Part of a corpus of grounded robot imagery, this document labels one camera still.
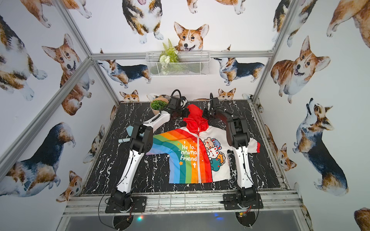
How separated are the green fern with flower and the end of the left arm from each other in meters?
0.19

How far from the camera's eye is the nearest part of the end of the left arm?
2.84ft

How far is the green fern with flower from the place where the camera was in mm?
829
